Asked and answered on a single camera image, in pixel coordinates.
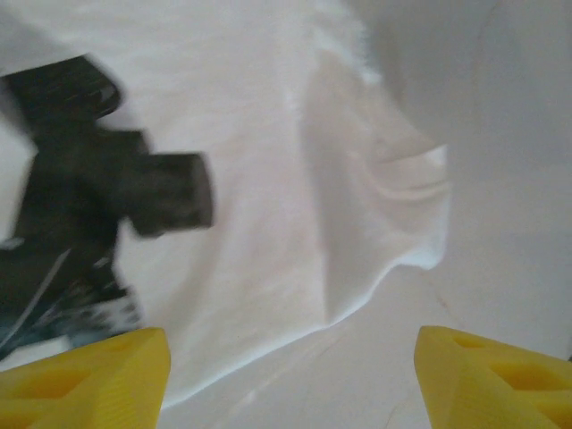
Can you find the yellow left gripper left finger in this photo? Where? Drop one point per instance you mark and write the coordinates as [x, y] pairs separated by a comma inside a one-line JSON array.
[[89, 389]]

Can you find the white t-shirt with black print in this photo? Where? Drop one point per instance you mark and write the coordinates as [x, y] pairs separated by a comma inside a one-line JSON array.
[[246, 179]]

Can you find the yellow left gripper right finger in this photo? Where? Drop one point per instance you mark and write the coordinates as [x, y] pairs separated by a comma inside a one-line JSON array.
[[491, 393]]

